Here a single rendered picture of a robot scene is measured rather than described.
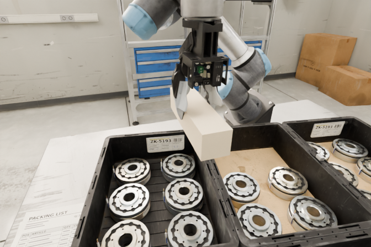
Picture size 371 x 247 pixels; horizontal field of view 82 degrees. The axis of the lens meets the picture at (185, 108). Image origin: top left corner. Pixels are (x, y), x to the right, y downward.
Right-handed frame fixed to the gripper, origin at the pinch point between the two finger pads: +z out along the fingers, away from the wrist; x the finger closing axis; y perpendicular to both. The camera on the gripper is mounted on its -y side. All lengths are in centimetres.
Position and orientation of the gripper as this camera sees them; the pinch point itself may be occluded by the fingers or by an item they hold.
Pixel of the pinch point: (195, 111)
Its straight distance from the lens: 49.9
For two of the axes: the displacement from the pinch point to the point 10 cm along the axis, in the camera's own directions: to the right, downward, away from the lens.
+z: 0.0, 8.9, 4.5
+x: 9.5, -1.3, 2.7
